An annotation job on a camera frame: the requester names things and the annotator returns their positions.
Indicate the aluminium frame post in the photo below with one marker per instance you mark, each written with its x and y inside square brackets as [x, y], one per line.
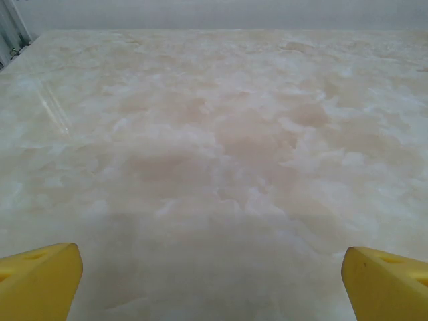
[15, 20]

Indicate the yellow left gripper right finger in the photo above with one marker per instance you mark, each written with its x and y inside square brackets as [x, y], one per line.
[391, 291]

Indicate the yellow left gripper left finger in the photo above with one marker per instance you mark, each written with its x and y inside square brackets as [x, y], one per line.
[36, 287]

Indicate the aluminium frame rail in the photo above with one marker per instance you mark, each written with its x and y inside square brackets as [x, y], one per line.
[8, 56]

